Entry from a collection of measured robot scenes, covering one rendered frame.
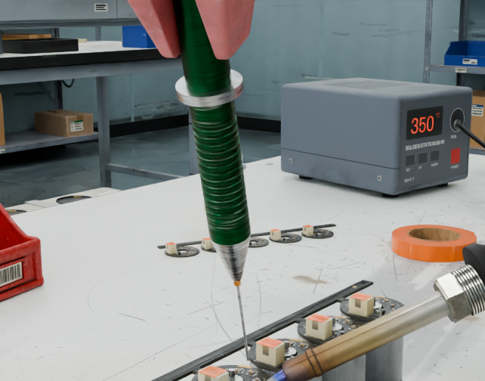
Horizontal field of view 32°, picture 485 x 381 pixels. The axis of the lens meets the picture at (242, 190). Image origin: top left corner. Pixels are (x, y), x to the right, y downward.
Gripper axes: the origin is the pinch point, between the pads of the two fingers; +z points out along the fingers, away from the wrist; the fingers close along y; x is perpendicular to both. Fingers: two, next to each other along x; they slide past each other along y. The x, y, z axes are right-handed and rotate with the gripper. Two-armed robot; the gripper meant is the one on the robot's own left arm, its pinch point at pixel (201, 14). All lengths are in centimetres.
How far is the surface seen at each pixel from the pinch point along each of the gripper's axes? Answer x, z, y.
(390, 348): -6.4, 15.6, -2.7
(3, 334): -10.6, 22.8, 19.3
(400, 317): -2.2, 10.3, -3.9
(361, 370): -4.4, 14.9, -2.1
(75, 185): -299, 215, 221
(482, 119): -410, 223, 28
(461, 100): -57, 31, 1
